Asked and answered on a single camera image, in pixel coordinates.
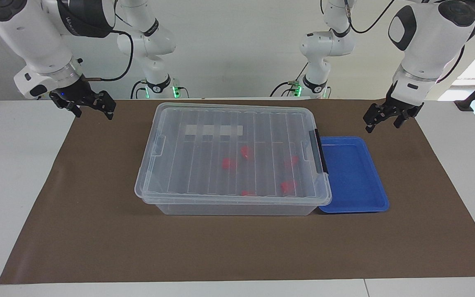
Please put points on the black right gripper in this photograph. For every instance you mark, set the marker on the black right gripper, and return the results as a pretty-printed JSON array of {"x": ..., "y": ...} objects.
[{"x": 74, "y": 93}]

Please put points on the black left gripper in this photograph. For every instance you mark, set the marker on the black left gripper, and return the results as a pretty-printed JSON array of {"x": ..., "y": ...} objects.
[{"x": 402, "y": 106}]

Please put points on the red block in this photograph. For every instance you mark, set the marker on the red block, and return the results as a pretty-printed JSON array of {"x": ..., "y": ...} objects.
[
  {"x": 289, "y": 186},
  {"x": 229, "y": 163},
  {"x": 248, "y": 193},
  {"x": 293, "y": 161},
  {"x": 245, "y": 152}
]

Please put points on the clear plastic box lid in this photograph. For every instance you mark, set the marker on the clear plastic box lid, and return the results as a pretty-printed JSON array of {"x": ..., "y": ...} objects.
[{"x": 204, "y": 165}]

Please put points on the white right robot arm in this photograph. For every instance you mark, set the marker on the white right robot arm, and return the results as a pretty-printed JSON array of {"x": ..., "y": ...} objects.
[{"x": 35, "y": 37}]

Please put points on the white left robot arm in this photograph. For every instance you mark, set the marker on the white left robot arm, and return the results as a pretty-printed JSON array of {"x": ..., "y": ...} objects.
[{"x": 427, "y": 37}]

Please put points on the blue plastic tray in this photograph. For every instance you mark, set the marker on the blue plastic tray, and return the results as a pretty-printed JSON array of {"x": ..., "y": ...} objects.
[{"x": 353, "y": 177}]

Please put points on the clear plastic storage box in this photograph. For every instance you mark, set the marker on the clear plastic storage box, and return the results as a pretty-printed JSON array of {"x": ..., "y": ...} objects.
[{"x": 229, "y": 209}]

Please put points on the green lit base connector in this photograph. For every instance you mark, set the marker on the green lit base connector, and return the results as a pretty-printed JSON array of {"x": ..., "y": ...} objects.
[
  {"x": 296, "y": 88},
  {"x": 176, "y": 90}
]

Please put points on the brown table mat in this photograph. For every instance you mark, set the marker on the brown table mat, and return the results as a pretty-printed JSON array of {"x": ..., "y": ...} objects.
[{"x": 97, "y": 227}]

